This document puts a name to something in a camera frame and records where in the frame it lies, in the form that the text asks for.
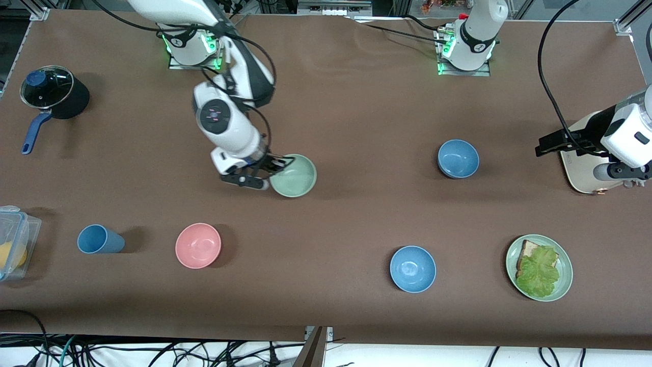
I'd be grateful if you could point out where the blue bowl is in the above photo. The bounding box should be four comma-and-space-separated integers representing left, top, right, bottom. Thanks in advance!
390, 246, 437, 294
438, 139, 480, 179

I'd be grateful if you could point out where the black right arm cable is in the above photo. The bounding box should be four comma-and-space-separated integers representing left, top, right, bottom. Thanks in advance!
91, 0, 279, 160

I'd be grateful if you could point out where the black pot blue handle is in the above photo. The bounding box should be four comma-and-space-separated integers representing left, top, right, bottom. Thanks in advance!
19, 65, 91, 155

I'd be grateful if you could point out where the pink bowl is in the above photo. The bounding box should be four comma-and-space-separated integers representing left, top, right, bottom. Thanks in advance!
175, 223, 222, 269

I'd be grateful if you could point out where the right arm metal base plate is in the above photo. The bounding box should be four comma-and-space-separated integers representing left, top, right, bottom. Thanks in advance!
168, 55, 224, 71

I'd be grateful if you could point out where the white bread slice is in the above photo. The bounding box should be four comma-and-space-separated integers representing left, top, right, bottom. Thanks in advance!
515, 240, 560, 279

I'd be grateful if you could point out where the yellow round fruit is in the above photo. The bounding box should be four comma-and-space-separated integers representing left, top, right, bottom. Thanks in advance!
0, 241, 28, 270

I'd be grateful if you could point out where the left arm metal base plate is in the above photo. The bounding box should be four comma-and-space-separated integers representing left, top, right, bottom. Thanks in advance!
437, 61, 492, 77

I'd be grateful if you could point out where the glass lid blue knob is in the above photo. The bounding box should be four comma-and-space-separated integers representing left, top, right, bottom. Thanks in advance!
19, 65, 75, 110

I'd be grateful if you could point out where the brown table cover sheet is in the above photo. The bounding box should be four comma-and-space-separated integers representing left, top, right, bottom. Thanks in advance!
0, 9, 652, 351

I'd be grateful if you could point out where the grey power strip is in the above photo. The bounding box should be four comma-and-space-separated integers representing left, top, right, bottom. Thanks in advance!
297, 0, 373, 16

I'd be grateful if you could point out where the teal cable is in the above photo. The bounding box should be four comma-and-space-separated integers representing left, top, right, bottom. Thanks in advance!
59, 335, 78, 367

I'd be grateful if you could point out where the blue ribbed cup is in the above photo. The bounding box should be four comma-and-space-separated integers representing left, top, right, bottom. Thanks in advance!
77, 224, 126, 254

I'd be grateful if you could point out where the clear plastic food container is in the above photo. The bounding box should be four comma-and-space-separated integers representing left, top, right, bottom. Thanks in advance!
0, 205, 43, 282

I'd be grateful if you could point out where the grey metal post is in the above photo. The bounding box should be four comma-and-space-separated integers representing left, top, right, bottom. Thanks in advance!
292, 326, 335, 367

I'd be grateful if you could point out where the light green plate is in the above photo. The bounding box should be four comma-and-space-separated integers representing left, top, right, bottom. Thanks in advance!
505, 234, 574, 302

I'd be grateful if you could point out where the light green bowl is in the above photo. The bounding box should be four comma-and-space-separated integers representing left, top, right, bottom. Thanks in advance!
269, 154, 317, 198

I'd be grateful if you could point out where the green lettuce leaf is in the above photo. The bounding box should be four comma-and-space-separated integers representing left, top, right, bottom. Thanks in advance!
515, 246, 561, 298

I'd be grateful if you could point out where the cream toaster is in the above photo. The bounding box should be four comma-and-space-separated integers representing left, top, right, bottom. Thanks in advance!
559, 111, 637, 196

